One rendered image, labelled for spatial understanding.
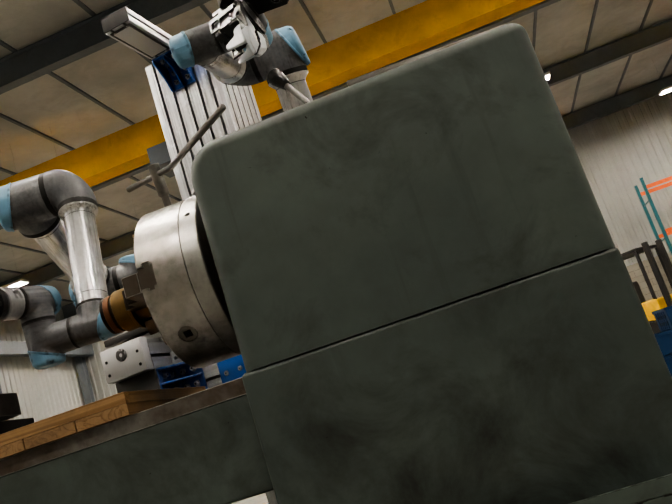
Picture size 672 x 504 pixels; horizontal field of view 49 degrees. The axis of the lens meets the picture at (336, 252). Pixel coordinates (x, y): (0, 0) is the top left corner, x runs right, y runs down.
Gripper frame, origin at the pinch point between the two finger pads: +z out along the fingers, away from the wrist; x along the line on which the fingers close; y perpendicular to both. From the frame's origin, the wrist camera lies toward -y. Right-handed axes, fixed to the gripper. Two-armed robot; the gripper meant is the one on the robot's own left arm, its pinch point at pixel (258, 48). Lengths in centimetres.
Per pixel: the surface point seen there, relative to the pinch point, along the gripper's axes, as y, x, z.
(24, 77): 529, -300, -955
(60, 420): 57, -11, 45
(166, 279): 31.7, -9.1, 30.4
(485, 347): -11, -29, 60
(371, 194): -6.8, -12.6, 36.3
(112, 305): 49, -14, 22
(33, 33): 476, -268, -984
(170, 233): 28.3, -6.7, 23.1
